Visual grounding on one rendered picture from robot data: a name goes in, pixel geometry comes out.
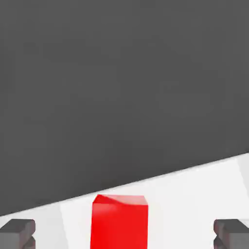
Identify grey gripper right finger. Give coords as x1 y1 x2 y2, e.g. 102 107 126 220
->
213 218 249 249

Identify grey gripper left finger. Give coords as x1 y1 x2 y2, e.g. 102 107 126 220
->
0 218 36 249

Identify small red cube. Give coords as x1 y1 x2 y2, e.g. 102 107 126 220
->
89 194 149 249

